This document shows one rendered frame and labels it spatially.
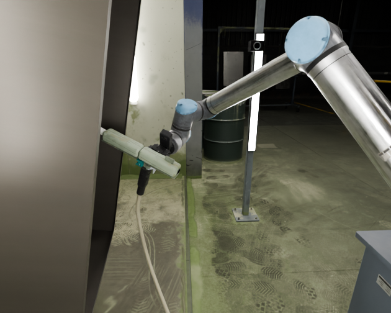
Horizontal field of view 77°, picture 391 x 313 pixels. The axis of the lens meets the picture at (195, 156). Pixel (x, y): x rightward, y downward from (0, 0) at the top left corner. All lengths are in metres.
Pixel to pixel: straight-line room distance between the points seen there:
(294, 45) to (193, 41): 1.93
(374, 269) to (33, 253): 1.02
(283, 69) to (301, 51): 0.21
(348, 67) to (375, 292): 0.75
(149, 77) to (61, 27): 2.19
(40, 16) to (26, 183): 0.29
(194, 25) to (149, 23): 0.43
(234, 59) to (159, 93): 5.15
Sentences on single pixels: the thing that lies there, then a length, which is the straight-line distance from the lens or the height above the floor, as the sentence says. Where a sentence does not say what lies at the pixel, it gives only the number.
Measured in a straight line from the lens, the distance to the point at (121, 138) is 0.93.
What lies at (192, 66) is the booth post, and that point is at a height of 1.24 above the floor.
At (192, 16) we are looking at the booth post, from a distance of 2.67.
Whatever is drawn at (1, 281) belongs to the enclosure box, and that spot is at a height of 0.78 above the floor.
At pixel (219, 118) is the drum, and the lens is 3.21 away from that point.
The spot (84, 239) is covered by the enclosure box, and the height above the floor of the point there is 0.86.
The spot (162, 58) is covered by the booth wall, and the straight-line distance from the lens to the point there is 2.64.
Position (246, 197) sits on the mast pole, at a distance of 2.14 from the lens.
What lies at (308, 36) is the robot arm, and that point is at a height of 1.28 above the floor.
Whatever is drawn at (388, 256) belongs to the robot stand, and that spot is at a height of 0.64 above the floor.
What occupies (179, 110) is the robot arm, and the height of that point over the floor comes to 1.04.
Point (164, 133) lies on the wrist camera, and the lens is 0.95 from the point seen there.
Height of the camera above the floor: 1.20
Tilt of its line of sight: 19 degrees down
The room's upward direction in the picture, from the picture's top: straight up
